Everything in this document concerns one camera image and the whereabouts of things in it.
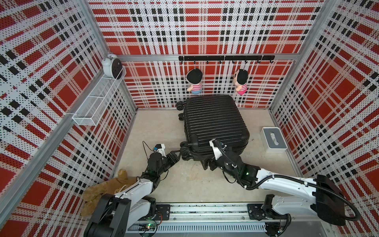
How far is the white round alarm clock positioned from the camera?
784mm

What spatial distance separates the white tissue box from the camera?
95 centimetres

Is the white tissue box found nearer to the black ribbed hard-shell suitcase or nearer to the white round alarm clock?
the black ribbed hard-shell suitcase

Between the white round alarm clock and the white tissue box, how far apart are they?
3.28 ft
